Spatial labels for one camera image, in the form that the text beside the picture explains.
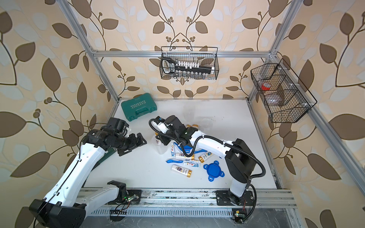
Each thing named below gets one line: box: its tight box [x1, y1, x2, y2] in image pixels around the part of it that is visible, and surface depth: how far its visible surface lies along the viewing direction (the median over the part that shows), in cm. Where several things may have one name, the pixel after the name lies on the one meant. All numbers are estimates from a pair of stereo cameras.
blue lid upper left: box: [182, 144, 193, 154], surface depth 93 cm
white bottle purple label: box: [174, 153, 195, 161], surface depth 89 cm
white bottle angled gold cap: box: [198, 151, 213, 163], surface depth 88 cm
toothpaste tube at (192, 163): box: [182, 160, 201, 168], surface depth 87 cm
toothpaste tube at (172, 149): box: [170, 142, 176, 158], surface depth 93 cm
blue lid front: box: [202, 160, 225, 182], surface depth 85 cm
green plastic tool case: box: [121, 92, 158, 122], surface depth 113 cm
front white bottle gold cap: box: [171, 164, 193, 178], surface depth 84 cm
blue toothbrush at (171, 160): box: [165, 158, 184, 164], surface depth 88 cm
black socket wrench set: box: [161, 57, 215, 74], surface depth 84 cm
